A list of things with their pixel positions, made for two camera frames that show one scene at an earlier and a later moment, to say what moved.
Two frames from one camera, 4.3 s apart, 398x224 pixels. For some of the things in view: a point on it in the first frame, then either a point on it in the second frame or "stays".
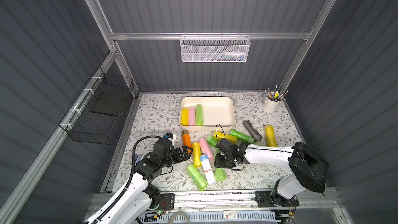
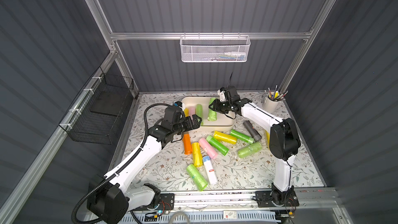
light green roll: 219,174 -> 212,114
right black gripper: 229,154 -> 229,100
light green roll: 199,115 stays
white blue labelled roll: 208,169 stays
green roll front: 196,178 stays
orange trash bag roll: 186,139 stays
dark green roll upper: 242,136 stays
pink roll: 192,116 stays
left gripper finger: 185,153 -> 196,121
